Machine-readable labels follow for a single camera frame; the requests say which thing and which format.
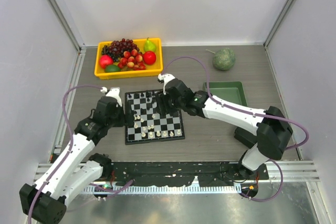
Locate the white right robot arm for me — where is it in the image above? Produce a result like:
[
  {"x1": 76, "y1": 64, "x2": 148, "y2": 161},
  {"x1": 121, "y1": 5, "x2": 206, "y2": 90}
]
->
[{"x1": 155, "y1": 74, "x2": 293, "y2": 179}]

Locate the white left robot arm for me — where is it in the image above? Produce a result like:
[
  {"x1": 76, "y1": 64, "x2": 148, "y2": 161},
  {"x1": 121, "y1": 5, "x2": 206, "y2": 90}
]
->
[{"x1": 19, "y1": 89, "x2": 124, "y2": 223}]

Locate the black white chessboard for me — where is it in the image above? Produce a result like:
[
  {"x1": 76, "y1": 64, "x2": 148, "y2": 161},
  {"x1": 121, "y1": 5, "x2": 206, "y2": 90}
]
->
[{"x1": 124, "y1": 89, "x2": 185, "y2": 145}]

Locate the yellow plastic fruit bin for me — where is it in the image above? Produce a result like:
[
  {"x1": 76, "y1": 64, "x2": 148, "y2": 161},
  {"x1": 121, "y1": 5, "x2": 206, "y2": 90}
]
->
[{"x1": 94, "y1": 38, "x2": 164, "y2": 80}]

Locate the green lime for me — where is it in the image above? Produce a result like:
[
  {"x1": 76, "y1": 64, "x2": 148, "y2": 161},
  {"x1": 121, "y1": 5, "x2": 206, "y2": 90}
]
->
[{"x1": 104, "y1": 65, "x2": 121, "y2": 73}]

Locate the red apple right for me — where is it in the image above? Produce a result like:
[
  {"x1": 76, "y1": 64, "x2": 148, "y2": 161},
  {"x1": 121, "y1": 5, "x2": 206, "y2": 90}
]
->
[{"x1": 143, "y1": 51, "x2": 156, "y2": 65}]

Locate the red apple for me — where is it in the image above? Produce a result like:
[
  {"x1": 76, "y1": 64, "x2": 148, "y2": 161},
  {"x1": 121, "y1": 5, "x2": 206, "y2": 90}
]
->
[
  {"x1": 143, "y1": 51, "x2": 156, "y2": 65},
  {"x1": 99, "y1": 55, "x2": 113, "y2": 69}
]

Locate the red apple left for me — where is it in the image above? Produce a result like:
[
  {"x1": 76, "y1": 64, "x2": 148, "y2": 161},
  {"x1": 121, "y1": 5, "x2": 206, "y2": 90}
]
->
[{"x1": 99, "y1": 55, "x2": 113, "y2": 69}]

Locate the red cherry cluster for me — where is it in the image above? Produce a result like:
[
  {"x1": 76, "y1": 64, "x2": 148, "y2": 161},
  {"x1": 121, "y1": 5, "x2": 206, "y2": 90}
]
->
[{"x1": 117, "y1": 49, "x2": 146, "y2": 70}]

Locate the green plastic tray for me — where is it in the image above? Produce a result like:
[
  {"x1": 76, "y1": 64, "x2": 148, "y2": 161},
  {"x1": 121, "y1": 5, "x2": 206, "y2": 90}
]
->
[{"x1": 203, "y1": 81, "x2": 247, "y2": 106}]

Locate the green round melon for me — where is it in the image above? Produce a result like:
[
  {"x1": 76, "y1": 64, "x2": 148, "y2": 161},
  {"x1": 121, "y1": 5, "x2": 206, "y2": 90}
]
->
[{"x1": 206, "y1": 48, "x2": 236, "y2": 71}]

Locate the green pear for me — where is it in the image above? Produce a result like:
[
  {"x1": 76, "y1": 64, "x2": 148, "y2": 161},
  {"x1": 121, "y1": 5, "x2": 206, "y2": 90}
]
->
[{"x1": 143, "y1": 38, "x2": 156, "y2": 52}]

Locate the dark red grape bunch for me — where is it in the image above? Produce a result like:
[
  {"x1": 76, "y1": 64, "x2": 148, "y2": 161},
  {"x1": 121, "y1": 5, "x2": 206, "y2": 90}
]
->
[{"x1": 101, "y1": 38, "x2": 140, "y2": 62}]

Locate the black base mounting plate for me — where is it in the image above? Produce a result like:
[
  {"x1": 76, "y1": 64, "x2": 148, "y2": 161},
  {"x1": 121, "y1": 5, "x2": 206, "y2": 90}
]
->
[{"x1": 97, "y1": 161, "x2": 269, "y2": 187}]

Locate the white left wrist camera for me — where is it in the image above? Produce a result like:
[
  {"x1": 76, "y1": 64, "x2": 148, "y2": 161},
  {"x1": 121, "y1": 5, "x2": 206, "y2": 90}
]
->
[{"x1": 100, "y1": 87, "x2": 122, "y2": 106}]

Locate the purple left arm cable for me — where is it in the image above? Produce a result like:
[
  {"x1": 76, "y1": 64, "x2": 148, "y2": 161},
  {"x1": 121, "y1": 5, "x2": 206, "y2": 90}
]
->
[{"x1": 27, "y1": 84, "x2": 106, "y2": 224}]

